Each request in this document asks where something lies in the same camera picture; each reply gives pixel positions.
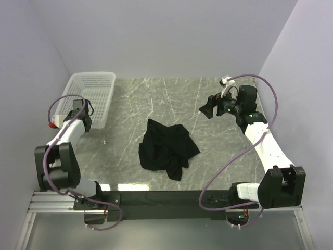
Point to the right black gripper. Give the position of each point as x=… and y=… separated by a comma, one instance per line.
x=213, y=101

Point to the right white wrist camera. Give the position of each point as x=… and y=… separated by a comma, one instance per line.
x=226, y=83

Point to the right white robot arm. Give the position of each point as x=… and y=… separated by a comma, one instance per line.
x=283, y=182

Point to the black t shirt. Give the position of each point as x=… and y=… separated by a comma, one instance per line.
x=166, y=148

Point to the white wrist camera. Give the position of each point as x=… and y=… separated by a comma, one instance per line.
x=226, y=83
x=57, y=121

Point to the white plastic basket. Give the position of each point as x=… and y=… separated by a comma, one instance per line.
x=97, y=87

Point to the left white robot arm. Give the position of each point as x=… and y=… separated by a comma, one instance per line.
x=56, y=165

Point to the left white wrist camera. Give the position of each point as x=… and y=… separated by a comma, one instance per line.
x=57, y=121

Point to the black base beam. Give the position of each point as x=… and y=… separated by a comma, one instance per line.
x=143, y=205

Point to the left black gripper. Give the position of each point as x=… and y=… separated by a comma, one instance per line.
x=88, y=129

